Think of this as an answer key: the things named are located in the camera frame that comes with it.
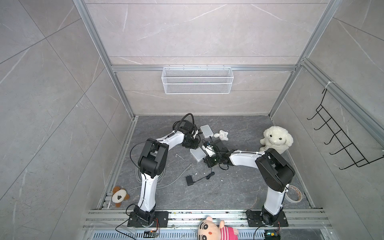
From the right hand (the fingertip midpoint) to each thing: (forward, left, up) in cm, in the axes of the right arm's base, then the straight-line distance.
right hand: (205, 159), depth 96 cm
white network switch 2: (+3, +5, +2) cm, 6 cm away
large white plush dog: (+4, -41, +17) cm, 45 cm away
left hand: (+10, +6, +2) cm, 12 cm away
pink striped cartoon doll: (-39, +1, +8) cm, 39 cm away
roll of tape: (-23, -48, -1) cm, 54 cm away
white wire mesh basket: (+44, +4, +30) cm, 54 cm away
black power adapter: (-14, +10, +1) cm, 17 cm away
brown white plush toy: (-22, +48, +4) cm, 53 cm away
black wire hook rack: (-5, -59, +31) cm, 67 cm away
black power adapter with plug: (-4, -6, +22) cm, 23 cm away
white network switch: (+21, -2, +2) cm, 22 cm away
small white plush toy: (+17, -13, +3) cm, 21 cm away
